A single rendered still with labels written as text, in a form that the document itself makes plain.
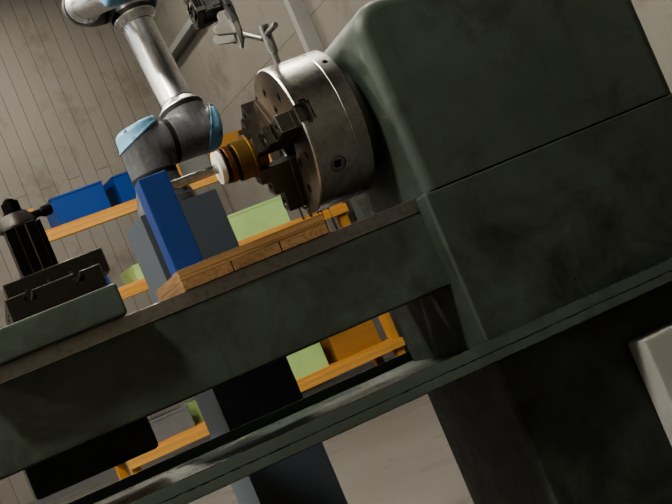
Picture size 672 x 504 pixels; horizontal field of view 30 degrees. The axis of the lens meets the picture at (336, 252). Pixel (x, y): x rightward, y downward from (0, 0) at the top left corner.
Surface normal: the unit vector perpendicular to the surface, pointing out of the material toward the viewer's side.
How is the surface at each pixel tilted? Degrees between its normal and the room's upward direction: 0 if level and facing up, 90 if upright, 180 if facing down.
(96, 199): 90
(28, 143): 90
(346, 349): 90
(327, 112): 88
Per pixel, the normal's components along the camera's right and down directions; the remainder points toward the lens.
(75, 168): 0.33, -0.17
